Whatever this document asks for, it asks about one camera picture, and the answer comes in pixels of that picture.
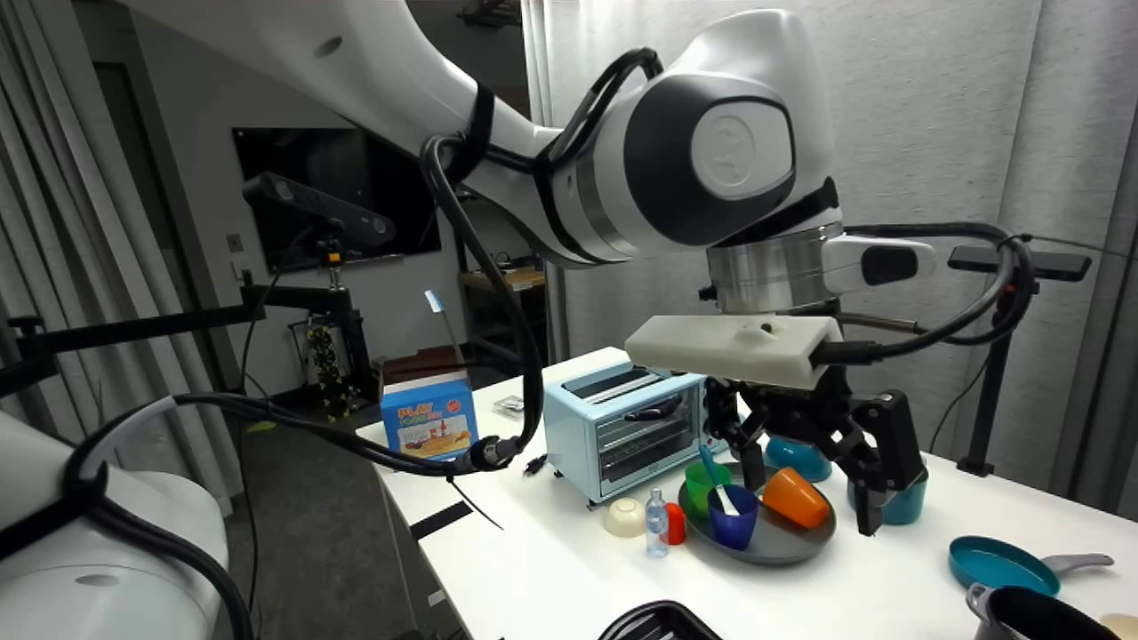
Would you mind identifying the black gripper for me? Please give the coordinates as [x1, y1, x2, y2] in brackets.
[704, 373, 929, 538]

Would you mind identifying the grey plate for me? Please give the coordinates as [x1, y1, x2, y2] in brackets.
[679, 478, 834, 568]

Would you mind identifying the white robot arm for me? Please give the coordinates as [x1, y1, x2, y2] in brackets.
[0, 0, 923, 640]

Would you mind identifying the teal bowl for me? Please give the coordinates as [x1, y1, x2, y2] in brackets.
[766, 436, 831, 483]

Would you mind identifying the orange cup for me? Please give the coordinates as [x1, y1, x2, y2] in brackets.
[762, 467, 831, 529]

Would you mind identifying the teal pot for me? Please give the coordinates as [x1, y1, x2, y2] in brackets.
[881, 476, 929, 527]

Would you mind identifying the blue cup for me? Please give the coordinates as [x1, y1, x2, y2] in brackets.
[710, 483, 758, 551]

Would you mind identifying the green cup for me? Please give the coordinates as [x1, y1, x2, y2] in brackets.
[685, 461, 735, 515]

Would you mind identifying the red small object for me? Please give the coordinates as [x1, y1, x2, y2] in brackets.
[666, 502, 685, 548]

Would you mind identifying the small clear bottle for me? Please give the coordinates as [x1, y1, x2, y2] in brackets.
[645, 489, 670, 559]

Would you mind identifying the teal frying pan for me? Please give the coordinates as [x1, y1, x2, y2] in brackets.
[948, 538, 1114, 597]

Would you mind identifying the light blue toaster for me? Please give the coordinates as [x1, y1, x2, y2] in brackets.
[545, 363, 704, 506]

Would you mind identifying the black tray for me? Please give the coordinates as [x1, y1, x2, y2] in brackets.
[596, 599, 723, 640]

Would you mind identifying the black pot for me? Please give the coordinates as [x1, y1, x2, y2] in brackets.
[964, 584, 1119, 640]

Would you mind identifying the blue picture box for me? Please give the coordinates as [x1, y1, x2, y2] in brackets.
[379, 375, 478, 457]

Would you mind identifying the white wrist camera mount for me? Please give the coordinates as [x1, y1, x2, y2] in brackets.
[626, 316, 840, 391]

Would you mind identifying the black camera stand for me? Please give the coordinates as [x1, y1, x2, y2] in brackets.
[960, 244, 1093, 476]

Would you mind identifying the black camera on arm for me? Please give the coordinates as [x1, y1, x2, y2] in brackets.
[243, 169, 393, 247]

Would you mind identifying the black wall monitor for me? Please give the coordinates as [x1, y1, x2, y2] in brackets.
[230, 129, 441, 270]

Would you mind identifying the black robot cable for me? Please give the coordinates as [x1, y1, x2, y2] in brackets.
[57, 46, 1042, 640]

